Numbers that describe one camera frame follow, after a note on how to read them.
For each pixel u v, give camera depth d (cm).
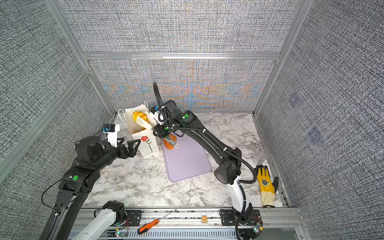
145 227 69
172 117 59
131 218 73
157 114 68
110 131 55
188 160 94
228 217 74
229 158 49
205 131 52
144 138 81
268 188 80
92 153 47
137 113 75
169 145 98
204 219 73
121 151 58
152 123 76
